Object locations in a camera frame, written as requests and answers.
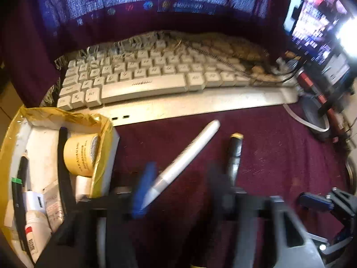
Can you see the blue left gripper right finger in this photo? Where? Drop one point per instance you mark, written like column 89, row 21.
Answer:
column 223, row 192

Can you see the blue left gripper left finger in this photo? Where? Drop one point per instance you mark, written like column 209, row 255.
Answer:
column 141, row 189

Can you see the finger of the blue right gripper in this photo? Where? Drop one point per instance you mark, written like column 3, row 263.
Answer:
column 315, row 202

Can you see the silver white marker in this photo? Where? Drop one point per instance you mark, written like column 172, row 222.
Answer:
column 181, row 162

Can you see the black marker yellow ends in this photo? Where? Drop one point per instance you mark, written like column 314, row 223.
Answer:
column 234, row 156

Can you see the yellow tape roll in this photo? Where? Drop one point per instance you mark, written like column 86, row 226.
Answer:
column 80, row 152

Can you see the black marker blue cap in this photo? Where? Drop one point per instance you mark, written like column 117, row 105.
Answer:
column 64, row 181

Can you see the white bottle red label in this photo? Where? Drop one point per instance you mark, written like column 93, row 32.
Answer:
column 37, row 232

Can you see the black marker green cap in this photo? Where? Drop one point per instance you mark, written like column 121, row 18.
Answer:
column 18, row 183

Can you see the white square power adapter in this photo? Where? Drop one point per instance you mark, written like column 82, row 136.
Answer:
column 83, row 187

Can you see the red grey carton box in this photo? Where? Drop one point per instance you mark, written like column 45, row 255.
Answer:
column 53, row 205

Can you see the white charger with plug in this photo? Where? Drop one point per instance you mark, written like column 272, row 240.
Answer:
column 42, row 152

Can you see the maroon table cloth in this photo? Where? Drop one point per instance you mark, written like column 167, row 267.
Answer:
column 280, row 157

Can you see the red microphone on stand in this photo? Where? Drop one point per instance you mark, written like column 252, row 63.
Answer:
column 319, row 115

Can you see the white computer keyboard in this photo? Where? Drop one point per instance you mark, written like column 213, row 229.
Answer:
column 161, row 75

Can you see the yellow taped white tray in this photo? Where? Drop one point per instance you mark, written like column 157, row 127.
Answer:
column 14, row 147

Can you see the smartphone on stand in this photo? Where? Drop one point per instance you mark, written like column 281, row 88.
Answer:
column 311, row 25

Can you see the monitor under maroon cloth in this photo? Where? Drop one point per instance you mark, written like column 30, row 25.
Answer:
column 34, row 33

